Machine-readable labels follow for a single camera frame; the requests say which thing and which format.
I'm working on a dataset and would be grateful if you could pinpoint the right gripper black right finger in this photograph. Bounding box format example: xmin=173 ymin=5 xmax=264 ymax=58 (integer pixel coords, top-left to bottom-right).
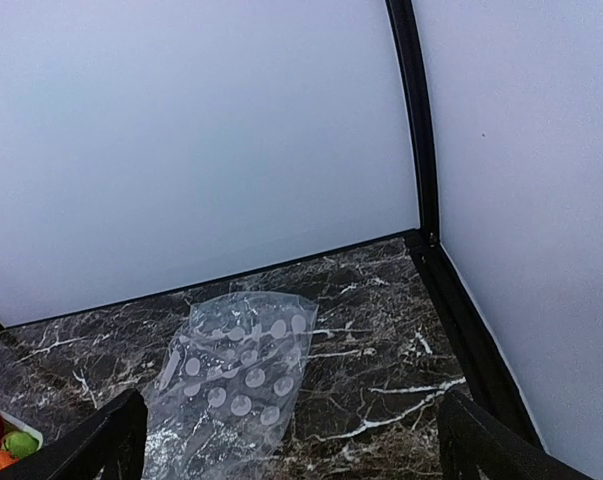
xmin=438 ymin=391 xmax=588 ymax=480

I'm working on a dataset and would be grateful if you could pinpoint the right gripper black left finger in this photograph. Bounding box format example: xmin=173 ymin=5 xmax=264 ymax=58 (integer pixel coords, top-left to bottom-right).
xmin=5 ymin=389 xmax=147 ymax=479

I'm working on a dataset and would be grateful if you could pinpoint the clear dotted zip bag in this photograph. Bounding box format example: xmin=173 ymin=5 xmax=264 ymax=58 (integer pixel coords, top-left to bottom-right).
xmin=142 ymin=291 xmax=318 ymax=479

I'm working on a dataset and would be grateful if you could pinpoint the pale green plastic basket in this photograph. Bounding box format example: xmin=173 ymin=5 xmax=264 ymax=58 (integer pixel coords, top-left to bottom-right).
xmin=0 ymin=409 xmax=44 ymax=450

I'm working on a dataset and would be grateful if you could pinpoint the black right corner post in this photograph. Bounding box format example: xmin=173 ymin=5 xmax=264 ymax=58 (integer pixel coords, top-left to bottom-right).
xmin=386 ymin=1 xmax=542 ymax=448

